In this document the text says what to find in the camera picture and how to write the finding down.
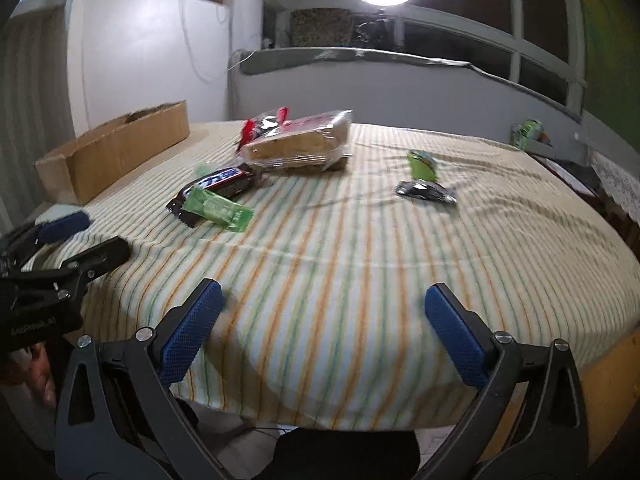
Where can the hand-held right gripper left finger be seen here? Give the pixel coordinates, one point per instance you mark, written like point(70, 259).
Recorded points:
point(192, 330)

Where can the woven basket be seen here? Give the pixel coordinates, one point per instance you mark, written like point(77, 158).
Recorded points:
point(320, 27)

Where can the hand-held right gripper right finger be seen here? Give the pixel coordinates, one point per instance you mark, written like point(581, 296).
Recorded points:
point(455, 335)

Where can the green egg snack pack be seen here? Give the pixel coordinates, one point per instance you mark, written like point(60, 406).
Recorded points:
point(422, 166)

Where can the white lace cloth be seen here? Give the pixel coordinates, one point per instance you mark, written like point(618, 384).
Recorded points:
point(617, 182)

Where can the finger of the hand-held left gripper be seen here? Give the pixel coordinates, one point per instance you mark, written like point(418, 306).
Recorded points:
point(100, 255)
point(65, 222)

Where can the person's left hand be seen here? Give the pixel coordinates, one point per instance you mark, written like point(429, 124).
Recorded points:
point(32, 372)

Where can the brown chocolate bar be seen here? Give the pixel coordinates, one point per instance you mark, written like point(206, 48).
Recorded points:
point(220, 182)

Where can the green snack packet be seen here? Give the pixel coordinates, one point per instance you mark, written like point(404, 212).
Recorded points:
point(220, 210)

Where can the dark cloth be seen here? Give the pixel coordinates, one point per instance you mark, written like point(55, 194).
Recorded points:
point(345, 455)

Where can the striped tablecloth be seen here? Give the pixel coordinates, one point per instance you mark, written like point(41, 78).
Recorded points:
point(350, 270)

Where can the clear bread packet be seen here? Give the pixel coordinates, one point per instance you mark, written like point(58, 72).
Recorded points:
point(295, 145)

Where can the green plastic bag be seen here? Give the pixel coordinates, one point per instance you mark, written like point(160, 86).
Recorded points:
point(529, 132)

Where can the dark red clear snack packet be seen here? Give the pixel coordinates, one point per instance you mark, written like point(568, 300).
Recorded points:
point(257, 127)

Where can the grey windowsill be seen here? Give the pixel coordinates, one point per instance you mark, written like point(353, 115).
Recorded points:
point(400, 57)

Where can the black silver snack packet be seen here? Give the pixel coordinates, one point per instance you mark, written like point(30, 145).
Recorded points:
point(425, 192)

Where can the brown cardboard box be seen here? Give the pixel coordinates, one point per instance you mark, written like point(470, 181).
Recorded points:
point(115, 155)

